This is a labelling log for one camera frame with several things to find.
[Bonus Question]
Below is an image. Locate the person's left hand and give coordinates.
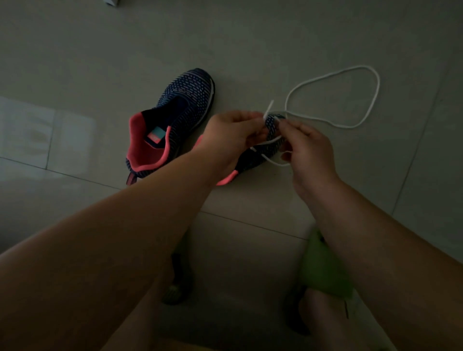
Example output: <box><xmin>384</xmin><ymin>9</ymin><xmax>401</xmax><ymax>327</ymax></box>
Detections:
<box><xmin>193</xmin><ymin>110</ymin><xmax>270</xmax><ymax>181</ymax></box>

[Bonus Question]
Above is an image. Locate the white shoelace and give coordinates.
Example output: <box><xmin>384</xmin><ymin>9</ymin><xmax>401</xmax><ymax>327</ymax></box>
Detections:
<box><xmin>249</xmin><ymin>65</ymin><xmax>381</xmax><ymax>168</ymax></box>

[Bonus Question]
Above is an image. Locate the person's right hand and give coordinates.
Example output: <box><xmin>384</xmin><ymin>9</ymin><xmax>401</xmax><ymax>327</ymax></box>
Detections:
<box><xmin>276</xmin><ymin>118</ymin><xmax>340</xmax><ymax>203</ymax></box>

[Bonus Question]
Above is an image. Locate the person's left leg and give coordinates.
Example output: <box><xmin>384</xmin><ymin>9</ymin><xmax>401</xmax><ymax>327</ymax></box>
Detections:
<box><xmin>103</xmin><ymin>267</ymin><xmax>174</xmax><ymax>351</ymax></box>

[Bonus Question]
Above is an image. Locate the blue knit sneaker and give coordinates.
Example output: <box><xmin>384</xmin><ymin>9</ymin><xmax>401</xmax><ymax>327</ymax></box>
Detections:
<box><xmin>191</xmin><ymin>114</ymin><xmax>288</xmax><ymax>187</ymax></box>
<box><xmin>125</xmin><ymin>67</ymin><xmax>216</xmax><ymax>186</ymax></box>

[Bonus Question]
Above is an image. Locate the person's leg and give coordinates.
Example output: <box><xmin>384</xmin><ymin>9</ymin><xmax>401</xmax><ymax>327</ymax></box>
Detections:
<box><xmin>103</xmin><ymin>267</ymin><xmax>174</xmax><ymax>351</ymax></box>
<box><xmin>299</xmin><ymin>289</ymin><xmax>366</xmax><ymax>351</ymax></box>

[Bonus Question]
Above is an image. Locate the person's right forearm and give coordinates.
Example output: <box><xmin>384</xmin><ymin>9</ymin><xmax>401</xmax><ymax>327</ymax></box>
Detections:
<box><xmin>307</xmin><ymin>177</ymin><xmax>463</xmax><ymax>351</ymax></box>

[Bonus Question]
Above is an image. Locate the person's left forearm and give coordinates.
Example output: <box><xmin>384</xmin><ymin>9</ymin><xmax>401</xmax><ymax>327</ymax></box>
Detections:
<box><xmin>0</xmin><ymin>148</ymin><xmax>221</xmax><ymax>351</ymax></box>

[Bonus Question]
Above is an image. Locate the green foam slipper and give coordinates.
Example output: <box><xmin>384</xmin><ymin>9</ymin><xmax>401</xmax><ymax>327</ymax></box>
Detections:
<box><xmin>161</xmin><ymin>253</ymin><xmax>194</xmax><ymax>306</ymax></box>
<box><xmin>284</xmin><ymin>229</ymin><xmax>354</xmax><ymax>335</ymax></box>

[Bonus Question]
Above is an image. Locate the person's right leg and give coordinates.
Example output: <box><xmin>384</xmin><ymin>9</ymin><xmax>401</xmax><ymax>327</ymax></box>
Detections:
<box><xmin>299</xmin><ymin>289</ymin><xmax>366</xmax><ymax>351</ymax></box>

